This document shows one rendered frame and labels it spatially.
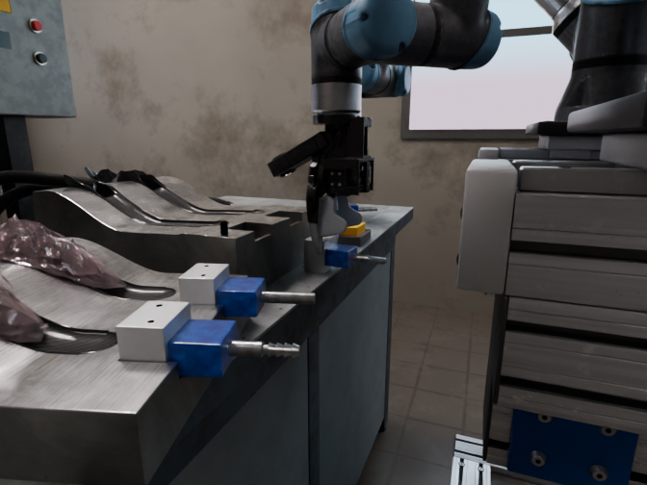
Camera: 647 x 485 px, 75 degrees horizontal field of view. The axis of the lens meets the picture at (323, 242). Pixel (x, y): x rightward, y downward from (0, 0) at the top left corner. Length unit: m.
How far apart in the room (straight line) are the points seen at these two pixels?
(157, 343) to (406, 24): 0.42
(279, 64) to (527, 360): 2.60
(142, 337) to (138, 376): 0.03
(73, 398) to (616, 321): 0.36
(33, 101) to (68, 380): 1.14
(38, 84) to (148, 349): 1.17
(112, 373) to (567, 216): 0.33
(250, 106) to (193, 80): 0.47
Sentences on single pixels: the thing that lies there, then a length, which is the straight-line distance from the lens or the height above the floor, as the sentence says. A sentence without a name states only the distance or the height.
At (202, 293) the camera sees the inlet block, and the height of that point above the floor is 0.87.
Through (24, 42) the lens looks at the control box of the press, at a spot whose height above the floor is 1.25.
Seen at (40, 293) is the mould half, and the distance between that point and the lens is 0.46.
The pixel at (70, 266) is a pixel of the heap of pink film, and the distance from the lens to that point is 0.49.
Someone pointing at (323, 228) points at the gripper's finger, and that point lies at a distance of 0.64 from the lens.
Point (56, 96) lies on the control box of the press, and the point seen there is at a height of 1.12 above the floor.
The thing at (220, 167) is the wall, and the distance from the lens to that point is 3.03.
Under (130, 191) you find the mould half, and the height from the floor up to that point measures 0.92.
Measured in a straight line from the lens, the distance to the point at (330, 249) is 0.67.
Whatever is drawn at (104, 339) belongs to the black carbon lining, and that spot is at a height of 0.85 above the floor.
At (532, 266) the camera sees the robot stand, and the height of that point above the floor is 0.93.
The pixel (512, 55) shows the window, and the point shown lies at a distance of 2.51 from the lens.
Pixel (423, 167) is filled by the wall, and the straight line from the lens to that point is 2.53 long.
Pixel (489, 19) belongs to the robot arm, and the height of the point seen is 1.16.
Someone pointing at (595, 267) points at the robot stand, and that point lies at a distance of 0.33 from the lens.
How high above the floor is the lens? 1.01
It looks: 14 degrees down
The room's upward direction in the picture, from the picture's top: straight up
